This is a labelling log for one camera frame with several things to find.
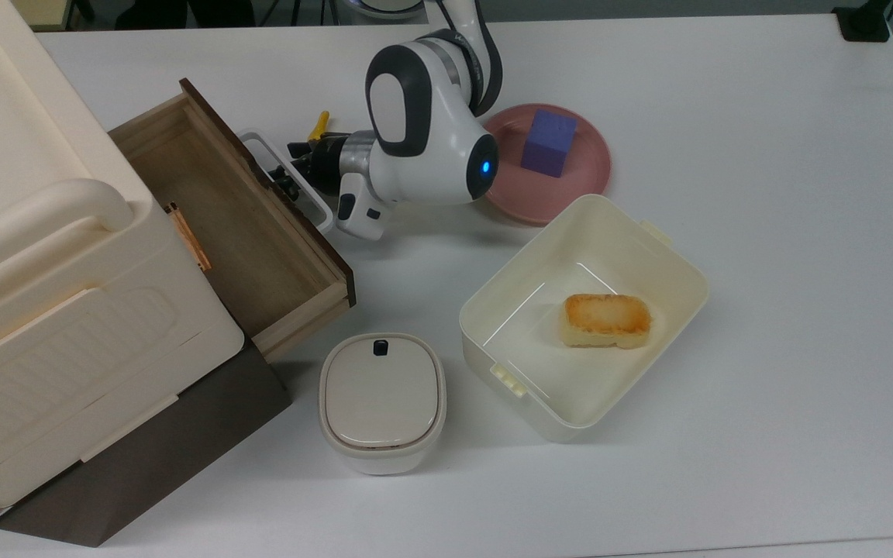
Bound small white lidded trash can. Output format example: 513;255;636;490
318;332;447;476

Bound tan background furniture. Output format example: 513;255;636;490
11;0;95;30

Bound pink round plate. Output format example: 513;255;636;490
481;103;612;226

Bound purple cube block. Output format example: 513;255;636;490
521;108;578;179

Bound white loop drawer handle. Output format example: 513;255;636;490
237;129;336;235

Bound black table clamp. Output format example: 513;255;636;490
833;0;893;43

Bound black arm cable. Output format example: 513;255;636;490
427;0;505;117

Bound wooden drawer with dark front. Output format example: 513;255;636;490
109;77;356;363

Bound cream plastic open bin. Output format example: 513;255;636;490
459;194;710;444

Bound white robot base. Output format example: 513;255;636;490
350;0;426;21

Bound copper cabinet handle strip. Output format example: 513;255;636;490
166;201;213;273

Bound toasted bread toy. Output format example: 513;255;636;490
560;293;652;350

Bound cream plastic storage cabinet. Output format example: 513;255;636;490
0;0;247;508

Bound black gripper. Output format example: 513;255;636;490
271;133;348;204

